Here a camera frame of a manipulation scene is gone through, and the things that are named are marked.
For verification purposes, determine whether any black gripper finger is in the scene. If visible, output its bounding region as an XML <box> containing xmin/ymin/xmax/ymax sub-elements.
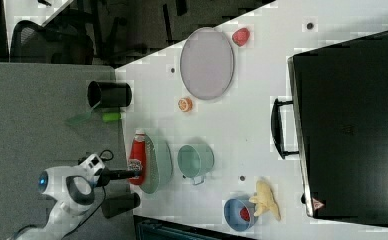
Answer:
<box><xmin>111</xmin><ymin>170</ymin><xmax>142</xmax><ymax>180</ymax></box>

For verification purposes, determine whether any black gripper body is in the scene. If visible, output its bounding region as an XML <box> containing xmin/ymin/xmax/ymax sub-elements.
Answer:
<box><xmin>96</xmin><ymin>168</ymin><xmax>111</xmax><ymax>187</ymax></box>

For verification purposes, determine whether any red plush ketchup bottle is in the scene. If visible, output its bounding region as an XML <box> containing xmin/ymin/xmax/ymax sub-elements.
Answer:
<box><xmin>128</xmin><ymin>129</ymin><xmax>146</xmax><ymax>185</ymax></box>

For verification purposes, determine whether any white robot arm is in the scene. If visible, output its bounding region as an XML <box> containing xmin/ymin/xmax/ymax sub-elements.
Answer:
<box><xmin>7</xmin><ymin>154</ymin><xmax>142</xmax><ymax>240</ymax></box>

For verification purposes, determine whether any black cylinder object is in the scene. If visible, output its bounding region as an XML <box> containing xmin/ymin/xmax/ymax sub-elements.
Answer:
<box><xmin>101</xmin><ymin>193</ymin><xmax>141</xmax><ymax>219</ymax></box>

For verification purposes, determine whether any green lime toy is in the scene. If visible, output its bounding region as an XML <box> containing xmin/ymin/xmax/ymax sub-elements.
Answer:
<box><xmin>102</xmin><ymin>112</ymin><xmax>121</xmax><ymax>123</ymax></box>

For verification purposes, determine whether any green spatula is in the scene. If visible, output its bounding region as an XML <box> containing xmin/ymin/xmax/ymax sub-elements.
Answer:
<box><xmin>65</xmin><ymin>102</ymin><xmax>99</xmax><ymax>126</ymax></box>

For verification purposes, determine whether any black pot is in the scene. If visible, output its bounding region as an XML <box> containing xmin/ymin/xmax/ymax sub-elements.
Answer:
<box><xmin>87</xmin><ymin>81</ymin><xmax>132</xmax><ymax>108</ymax></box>

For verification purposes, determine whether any green mug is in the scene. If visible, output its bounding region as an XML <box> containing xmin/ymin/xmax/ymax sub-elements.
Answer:
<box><xmin>177</xmin><ymin>143</ymin><xmax>214</xmax><ymax>186</ymax></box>

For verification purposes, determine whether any blue cup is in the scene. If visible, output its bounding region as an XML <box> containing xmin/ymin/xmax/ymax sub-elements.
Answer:
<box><xmin>223</xmin><ymin>195</ymin><xmax>257</xmax><ymax>232</ymax></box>

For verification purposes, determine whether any small red toy in cup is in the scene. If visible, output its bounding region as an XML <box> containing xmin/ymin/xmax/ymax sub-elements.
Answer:
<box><xmin>240</xmin><ymin>207</ymin><xmax>250</xmax><ymax>222</ymax></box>

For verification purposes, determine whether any lilac round plate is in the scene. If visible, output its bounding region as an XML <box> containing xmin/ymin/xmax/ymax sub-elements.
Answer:
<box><xmin>180</xmin><ymin>27</ymin><xmax>234</xmax><ymax>100</ymax></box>

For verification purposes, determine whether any yellow plush banana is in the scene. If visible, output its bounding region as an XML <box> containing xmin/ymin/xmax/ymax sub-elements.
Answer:
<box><xmin>249</xmin><ymin>180</ymin><xmax>281</xmax><ymax>221</ymax></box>

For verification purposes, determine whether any black office chair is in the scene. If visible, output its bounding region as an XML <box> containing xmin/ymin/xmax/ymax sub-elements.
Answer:
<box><xmin>10</xmin><ymin>20</ymin><xmax>94</xmax><ymax>65</ymax></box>

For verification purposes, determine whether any red strawberry toy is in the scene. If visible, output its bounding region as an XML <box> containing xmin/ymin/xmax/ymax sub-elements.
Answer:
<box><xmin>232</xmin><ymin>28</ymin><xmax>250</xmax><ymax>46</ymax></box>

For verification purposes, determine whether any silver black toaster oven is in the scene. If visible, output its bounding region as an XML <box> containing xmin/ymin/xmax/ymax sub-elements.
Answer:
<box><xmin>287</xmin><ymin>30</ymin><xmax>388</xmax><ymax>227</ymax></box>

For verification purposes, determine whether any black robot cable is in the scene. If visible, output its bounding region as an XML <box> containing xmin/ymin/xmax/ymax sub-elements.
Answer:
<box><xmin>13</xmin><ymin>149</ymin><xmax>115</xmax><ymax>239</ymax></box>

